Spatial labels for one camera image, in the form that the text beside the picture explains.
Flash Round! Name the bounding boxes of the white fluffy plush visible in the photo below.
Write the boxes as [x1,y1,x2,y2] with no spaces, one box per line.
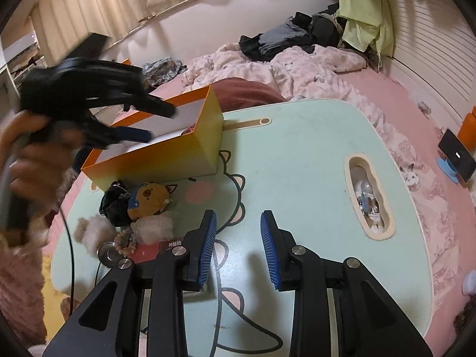
[130,212,175,246]

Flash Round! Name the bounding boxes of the white slatted panel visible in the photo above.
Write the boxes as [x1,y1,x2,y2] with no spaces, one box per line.
[385,0,476,99]

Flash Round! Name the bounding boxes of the dark red card box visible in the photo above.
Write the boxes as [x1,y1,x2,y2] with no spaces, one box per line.
[132,239,187,264]

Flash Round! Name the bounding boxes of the cream curtain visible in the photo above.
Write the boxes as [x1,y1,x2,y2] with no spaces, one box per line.
[32,0,309,64]

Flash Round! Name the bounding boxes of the maroon pillow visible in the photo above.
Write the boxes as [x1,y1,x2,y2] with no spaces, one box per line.
[214,77,287,114]

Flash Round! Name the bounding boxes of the round silver disc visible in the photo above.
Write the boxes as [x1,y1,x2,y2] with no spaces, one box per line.
[97,242,121,268]

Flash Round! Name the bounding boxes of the black lace-trimmed garment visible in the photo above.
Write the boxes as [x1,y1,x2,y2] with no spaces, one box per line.
[100,180,140,227]

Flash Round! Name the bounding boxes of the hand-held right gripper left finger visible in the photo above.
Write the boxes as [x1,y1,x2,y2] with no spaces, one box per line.
[43,209,218,357]

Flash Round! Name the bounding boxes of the black cable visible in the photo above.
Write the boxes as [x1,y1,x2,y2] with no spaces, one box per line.
[56,193,105,322]

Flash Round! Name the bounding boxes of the orange bear plush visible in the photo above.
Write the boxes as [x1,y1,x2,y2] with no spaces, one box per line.
[127,182,178,221]

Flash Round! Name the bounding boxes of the pink beaded charm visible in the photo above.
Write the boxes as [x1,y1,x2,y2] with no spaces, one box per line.
[112,231,140,255]

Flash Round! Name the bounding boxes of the pink floral duvet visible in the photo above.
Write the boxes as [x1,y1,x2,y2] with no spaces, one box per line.
[182,43,464,294]

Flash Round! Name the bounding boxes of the beige fluffy plush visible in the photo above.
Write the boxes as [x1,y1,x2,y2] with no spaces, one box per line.
[73,216,120,257]

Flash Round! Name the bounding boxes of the small grey trinket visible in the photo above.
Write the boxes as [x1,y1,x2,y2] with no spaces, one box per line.
[414,97,433,116]

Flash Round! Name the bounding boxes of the patterned grey clothes pile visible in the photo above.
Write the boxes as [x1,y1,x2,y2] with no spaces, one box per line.
[141,57,187,87]

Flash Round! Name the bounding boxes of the person's left forearm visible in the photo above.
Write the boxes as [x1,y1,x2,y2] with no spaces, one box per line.
[0,208,75,346]

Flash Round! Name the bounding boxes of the light green hanging garment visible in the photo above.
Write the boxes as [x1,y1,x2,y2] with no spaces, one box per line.
[335,0,395,71]

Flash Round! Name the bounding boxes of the orange cardboard box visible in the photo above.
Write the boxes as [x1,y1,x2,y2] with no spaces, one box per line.
[81,85,225,191]

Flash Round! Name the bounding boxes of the orange bottle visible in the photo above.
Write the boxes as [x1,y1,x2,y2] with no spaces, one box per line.
[459,106,476,140]

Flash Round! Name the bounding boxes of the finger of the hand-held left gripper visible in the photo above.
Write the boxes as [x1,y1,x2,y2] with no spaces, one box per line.
[123,92,176,118]
[86,119,153,144]

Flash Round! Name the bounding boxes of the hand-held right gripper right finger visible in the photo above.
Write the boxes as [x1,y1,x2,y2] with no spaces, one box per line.
[260,209,434,357]

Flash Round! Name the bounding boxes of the pile of dark clothes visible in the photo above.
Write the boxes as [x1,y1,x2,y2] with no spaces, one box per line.
[239,3,350,62]

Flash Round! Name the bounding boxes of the person's left hand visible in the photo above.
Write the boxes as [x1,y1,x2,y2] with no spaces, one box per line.
[0,113,75,209]

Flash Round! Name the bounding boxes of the black phone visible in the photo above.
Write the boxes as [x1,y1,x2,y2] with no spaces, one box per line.
[438,128,476,184]

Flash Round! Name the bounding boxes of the blue phone stand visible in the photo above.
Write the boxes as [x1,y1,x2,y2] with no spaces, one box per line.
[437,158,471,184]

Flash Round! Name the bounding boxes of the white padded headboard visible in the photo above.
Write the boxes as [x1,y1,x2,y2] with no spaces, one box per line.
[100,0,343,79]

